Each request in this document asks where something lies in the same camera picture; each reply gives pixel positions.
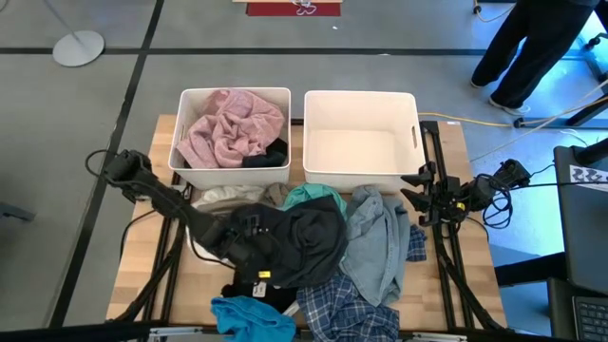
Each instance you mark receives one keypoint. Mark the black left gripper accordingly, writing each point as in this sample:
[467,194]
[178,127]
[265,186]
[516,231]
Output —
[247,247]

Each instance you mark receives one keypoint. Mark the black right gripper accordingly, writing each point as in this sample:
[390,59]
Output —
[449,199]

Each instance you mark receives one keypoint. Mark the beige garment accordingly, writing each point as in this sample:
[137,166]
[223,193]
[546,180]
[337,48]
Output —
[276,194]

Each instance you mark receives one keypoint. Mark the charcoal grey sweatshirt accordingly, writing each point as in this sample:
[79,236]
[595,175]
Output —
[309,242]

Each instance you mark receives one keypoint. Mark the light blue denim garment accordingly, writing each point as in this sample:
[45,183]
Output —
[375,242]

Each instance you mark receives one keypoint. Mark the bright blue garment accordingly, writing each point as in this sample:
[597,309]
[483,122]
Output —
[252,320]

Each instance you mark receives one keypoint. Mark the teal garment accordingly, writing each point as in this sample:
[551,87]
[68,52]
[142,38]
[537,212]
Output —
[311,192]

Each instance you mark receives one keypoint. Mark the dark grey twill garment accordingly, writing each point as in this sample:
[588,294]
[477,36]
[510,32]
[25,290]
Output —
[268,157]

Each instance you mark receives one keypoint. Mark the blue plaid shirt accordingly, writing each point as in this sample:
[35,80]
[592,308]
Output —
[342,313]

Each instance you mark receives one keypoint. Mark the pink knit garment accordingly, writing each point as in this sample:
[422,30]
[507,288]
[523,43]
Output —
[228,128]

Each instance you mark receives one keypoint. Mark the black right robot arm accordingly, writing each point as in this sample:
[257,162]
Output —
[510,173]

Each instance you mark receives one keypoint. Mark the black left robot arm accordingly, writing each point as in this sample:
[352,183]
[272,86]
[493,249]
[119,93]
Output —
[161,197]

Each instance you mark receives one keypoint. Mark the white perforated plastic basket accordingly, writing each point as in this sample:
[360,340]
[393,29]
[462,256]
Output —
[228,178]
[361,147]

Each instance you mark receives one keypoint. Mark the black stand foot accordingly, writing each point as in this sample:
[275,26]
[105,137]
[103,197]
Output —
[551,122]

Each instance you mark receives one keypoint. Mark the black equipment cabinet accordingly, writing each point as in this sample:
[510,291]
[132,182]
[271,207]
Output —
[584,228]

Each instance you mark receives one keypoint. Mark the fiducial marker sheet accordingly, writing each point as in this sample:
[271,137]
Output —
[589,176]

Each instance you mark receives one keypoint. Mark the person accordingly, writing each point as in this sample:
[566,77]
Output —
[537,43]

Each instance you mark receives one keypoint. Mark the black keyboard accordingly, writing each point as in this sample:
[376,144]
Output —
[591,318]

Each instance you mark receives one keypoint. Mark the red floor mat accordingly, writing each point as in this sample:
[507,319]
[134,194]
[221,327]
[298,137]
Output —
[275,9]

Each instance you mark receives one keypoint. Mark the grey floor object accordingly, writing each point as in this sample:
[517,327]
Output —
[16,211]

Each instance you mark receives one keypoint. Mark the grey round floor stand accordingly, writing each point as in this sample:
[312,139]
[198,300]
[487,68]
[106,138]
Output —
[78,47]

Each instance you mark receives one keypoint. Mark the black aluminium frame rail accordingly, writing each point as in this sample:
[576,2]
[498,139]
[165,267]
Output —
[446,266]
[161,280]

